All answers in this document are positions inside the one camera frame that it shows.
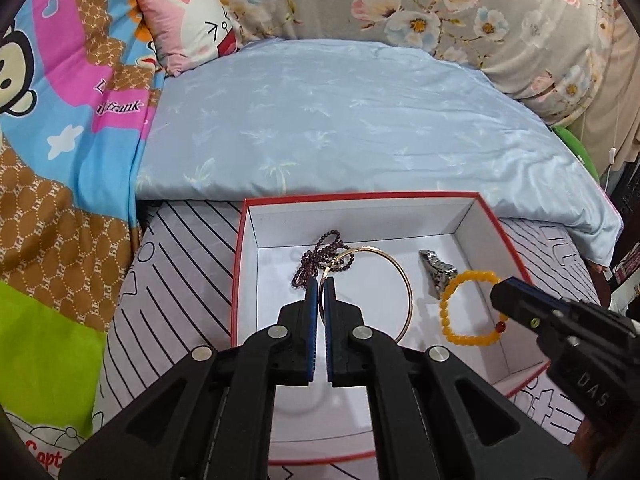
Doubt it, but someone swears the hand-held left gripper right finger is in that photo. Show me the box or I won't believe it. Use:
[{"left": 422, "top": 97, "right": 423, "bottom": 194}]
[{"left": 323, "top": 277, "right": 587, "bottom": 480}]

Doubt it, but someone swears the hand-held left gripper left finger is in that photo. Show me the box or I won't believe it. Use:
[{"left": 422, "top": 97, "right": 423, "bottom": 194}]
[{"left": 59, "top": 277, "right": 319, "bottom": 480}]

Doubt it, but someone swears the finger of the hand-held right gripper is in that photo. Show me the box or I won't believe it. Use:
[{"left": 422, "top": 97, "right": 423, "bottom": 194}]
[{"left": 490, "top": 278, "right": 571, "bottom": 337}]

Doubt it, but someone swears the white box with red rim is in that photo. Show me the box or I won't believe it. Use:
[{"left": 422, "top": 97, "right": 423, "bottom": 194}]
[{"left": 231, "top": 191, "right": 551, "bottom": 466}]

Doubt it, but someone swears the yellow bead bracelet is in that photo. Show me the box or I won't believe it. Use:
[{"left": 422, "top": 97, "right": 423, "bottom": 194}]
[{"left": 439, "top": 270, "right": 507, "bottom": 349}]

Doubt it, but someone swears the gold bangle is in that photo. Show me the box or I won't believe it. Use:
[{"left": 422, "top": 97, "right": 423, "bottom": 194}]
[{"left": 322, "top": 247, "right": 415, "bottom": 345}]

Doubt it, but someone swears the silver metal watch band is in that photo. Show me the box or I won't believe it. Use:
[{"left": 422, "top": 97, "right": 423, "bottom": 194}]
[{"left": 419, "top": 249, "right": 459, "bottom": 302}]

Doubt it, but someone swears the green cloth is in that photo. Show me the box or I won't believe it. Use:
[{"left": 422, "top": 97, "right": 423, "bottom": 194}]
[{"left": 552, "top": 125, "right": 601, "bottom": 187}]

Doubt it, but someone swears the light blue quilt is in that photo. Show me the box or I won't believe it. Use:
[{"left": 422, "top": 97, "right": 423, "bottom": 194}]
[{"left": 136, "top": 39, "right": 623, "bottom": 267}]

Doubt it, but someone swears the beige curtain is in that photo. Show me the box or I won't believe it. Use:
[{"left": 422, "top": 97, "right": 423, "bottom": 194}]
[{"left": 587, "top": 25, "right": 640, "bottom": 201}]

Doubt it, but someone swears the colourful cartoon printed bedsheet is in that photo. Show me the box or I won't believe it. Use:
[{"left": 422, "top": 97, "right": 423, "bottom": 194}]
[{"left": 0, "top": 0, "right": 175, "bottom": 480}]

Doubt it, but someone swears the grey floral blanket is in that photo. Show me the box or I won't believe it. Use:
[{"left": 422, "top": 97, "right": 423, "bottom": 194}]
[{"left": 167, "top": 0, "right": 626, "bottom": 127}]

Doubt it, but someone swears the pink cartoon pillow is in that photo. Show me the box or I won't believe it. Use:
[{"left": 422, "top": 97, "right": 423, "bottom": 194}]
[{"left": 136, "top": 0, "right": 244, "bottom": 77}]

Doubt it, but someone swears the dark purple bead necklace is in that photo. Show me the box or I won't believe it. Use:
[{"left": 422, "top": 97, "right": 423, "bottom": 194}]
[{"left": 291, "top": 230, "right": 357, "bottom": 289}]

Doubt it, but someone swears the white cable with switch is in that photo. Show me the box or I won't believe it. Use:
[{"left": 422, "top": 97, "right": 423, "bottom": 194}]
[{"left": 600, "top": 102, "right": 623, "bottom": 193}]

